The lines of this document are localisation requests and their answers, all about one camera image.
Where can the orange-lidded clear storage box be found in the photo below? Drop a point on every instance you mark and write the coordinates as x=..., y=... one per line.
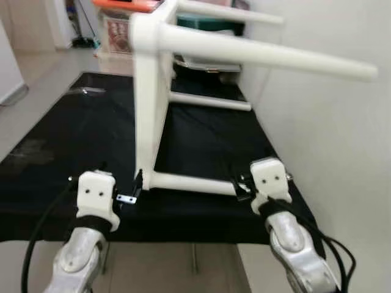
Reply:
x=116, y=27

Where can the black tablecloth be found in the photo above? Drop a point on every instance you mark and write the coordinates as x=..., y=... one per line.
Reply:
x=61, y=152

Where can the beige low bench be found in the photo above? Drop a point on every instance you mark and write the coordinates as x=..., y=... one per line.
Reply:
x=113, y=61

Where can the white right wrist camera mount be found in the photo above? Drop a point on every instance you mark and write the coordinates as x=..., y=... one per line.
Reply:
x=270, y=180

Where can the beige door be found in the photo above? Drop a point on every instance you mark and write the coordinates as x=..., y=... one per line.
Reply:
x=30, y=24

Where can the clear tape strip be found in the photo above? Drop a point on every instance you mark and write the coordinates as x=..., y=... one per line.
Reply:
x=87, y=91

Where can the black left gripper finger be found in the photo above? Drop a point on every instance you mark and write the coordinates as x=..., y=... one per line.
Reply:
x=138, y=180

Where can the white plastic children table top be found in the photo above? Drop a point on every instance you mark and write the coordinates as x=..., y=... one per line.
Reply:
x=146, y=122

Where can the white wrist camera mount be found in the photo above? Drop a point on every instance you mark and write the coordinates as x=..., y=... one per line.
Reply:
x=98, y=192
x=270, y=180

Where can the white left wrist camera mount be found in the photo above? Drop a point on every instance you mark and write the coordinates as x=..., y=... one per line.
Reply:
x=98, y=192

